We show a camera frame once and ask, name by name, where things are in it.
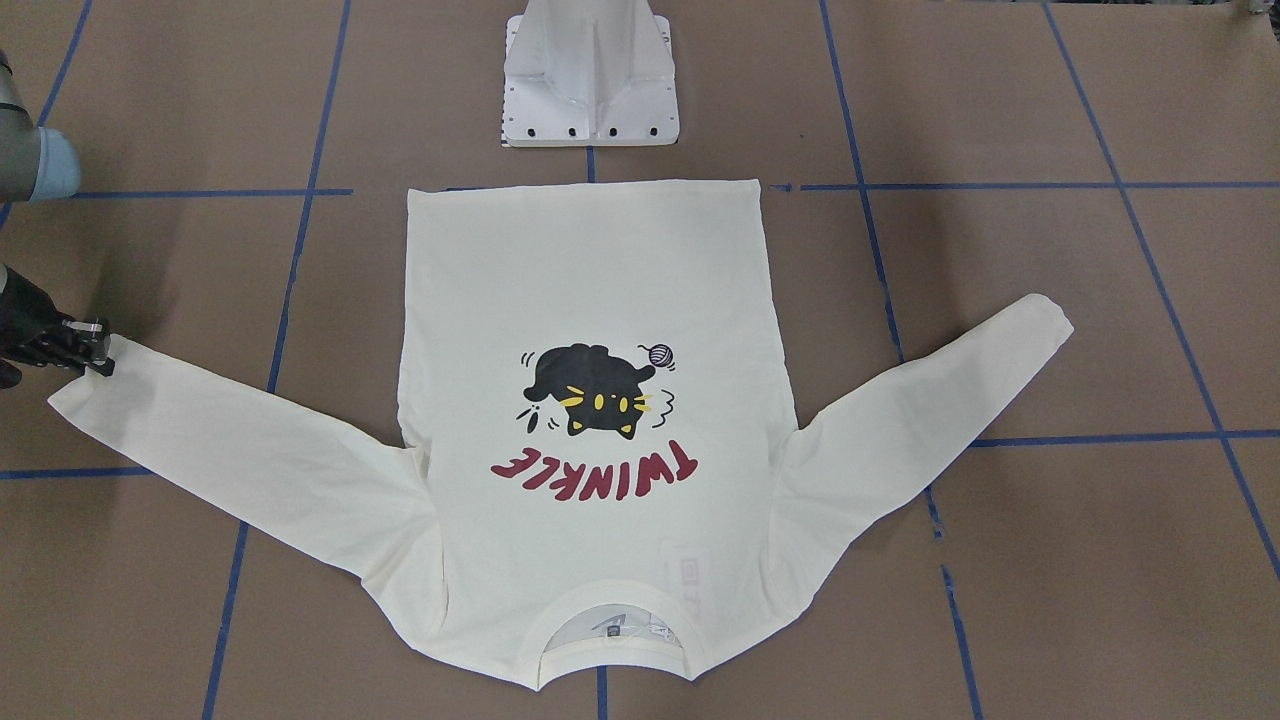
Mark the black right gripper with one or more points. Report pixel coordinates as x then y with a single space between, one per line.
22 312

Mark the cream long-sleeve cat shirt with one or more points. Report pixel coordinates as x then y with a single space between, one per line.
601 462

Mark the white camera mast base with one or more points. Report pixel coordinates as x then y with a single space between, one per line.
589 73

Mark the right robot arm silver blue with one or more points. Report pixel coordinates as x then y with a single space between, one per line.
39 164

